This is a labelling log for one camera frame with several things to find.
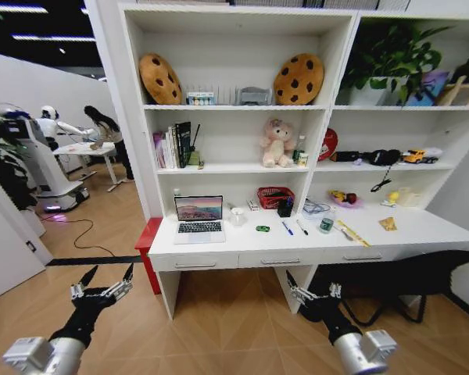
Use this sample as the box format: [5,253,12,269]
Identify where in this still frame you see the red stool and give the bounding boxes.
[134,216,164,295]

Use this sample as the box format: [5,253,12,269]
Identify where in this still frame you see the black pen holder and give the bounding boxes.
[277,195,295,219]

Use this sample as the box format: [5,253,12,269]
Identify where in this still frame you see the red round tin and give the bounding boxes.
[317,127,339,163]

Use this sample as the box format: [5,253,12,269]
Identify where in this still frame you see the pink and white books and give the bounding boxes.
[152,125,179,170]

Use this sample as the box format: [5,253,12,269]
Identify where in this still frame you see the green plant in white pot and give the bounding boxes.
[340,22,453,107]

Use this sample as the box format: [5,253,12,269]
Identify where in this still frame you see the box of pastel bottles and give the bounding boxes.
[186,91,217,105]

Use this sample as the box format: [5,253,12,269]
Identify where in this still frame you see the black pouch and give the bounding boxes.
[329,150,361,163]

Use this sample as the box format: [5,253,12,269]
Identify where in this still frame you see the yellow ruler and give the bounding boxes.
[336,219,372,248]

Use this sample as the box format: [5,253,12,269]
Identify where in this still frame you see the silver laptop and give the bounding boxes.
[173,195,227,245]

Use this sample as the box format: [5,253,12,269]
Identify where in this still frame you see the purple picture card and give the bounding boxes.
[405,70,451,107]

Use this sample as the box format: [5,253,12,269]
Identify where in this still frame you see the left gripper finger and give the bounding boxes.
[70,265,100,301]
[108,262,135,302]

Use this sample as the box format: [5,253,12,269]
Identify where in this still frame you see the wire file rack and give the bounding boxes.
[184,83,236,106]

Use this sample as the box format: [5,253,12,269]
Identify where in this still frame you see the metal fork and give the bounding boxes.
[332,223,355,241]

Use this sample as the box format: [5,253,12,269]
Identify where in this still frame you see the black headphones with cable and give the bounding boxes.
[360,148,403,194]

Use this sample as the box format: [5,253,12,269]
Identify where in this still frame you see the glass with green label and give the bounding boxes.
[318,212,336,235]

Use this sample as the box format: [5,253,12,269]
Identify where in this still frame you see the white wheeled robot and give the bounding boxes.
[0,102,91,214]

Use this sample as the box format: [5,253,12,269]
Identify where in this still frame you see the reed diffuser bottle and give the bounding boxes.
[187,123,206,170]

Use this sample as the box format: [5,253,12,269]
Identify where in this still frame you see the black book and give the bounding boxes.
[174,121,192,170]

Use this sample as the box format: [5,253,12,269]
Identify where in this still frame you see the white humanoid robot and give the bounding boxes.
[36,104,96,152]

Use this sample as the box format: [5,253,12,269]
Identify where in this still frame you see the black floor cable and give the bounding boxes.
[41,217,116,252]

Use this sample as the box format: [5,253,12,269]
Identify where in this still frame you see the red plastic basket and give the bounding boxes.
[256,186,296,212]

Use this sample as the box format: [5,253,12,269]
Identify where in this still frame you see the wooden rack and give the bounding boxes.
[436,75,469,107]

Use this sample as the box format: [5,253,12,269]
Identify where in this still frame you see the clear glass cup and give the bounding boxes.
[229,206,247,227]

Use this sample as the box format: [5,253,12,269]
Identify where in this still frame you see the person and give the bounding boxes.
[83,105,136,182]

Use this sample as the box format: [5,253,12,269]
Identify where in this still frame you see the brown cookie pillow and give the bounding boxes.
[138,52,183,105]
[273,53,325,105]

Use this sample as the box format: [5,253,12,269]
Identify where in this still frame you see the pink fruit plate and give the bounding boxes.
[328,189,366,209]

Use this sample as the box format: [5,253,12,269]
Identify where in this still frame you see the white standing table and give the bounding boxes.
[53,141,134,193]

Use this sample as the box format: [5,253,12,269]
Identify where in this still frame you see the clear box with blue cable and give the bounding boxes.
[301,198,332,221]

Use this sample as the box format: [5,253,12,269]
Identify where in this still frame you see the yellow duck figure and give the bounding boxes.
[380,191,401,208]

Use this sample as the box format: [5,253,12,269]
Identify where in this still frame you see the large leafy plant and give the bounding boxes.
[0,111,38,213]

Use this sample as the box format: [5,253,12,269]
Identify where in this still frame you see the grey desk organizer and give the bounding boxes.
[235,86,274,106]

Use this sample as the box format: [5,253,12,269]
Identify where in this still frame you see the yellow toy truck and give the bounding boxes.
[401,148,428,165]

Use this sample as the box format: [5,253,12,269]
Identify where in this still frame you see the white desk with shelves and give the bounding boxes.
[116,2,469,321]

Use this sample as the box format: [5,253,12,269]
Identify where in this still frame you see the pink plush toy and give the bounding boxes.
[259,118,296,169]

